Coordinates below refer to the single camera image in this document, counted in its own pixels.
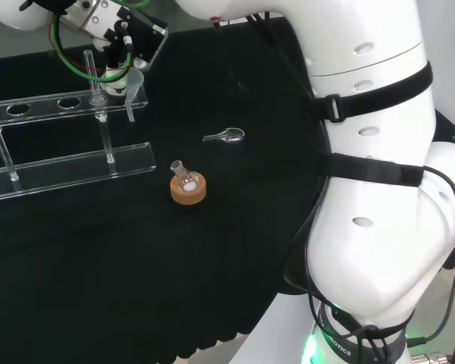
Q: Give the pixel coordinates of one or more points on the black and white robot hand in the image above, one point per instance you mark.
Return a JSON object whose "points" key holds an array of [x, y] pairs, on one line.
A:
{"points": [[144, 36]]}

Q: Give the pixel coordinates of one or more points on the translucent white plastic funnel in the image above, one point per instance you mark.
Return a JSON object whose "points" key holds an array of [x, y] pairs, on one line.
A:
{"points": [[135, 81]]}

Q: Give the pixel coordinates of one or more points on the clear glass weighing funnel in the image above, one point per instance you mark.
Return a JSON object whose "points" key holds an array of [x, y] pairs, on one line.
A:
{"points": [[227, 135]]}

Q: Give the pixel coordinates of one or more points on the clear acrylic funnel stand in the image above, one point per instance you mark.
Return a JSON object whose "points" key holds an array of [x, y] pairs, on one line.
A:
{"points": [[60, 167]]}

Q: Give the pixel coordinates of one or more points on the round-bottom glass flask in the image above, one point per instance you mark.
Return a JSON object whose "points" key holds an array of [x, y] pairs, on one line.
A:
{"points": [[186, 182]]}

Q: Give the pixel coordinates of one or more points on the black cloth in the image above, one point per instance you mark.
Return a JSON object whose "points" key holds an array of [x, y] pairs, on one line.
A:
{"points": [[136, 265]]}

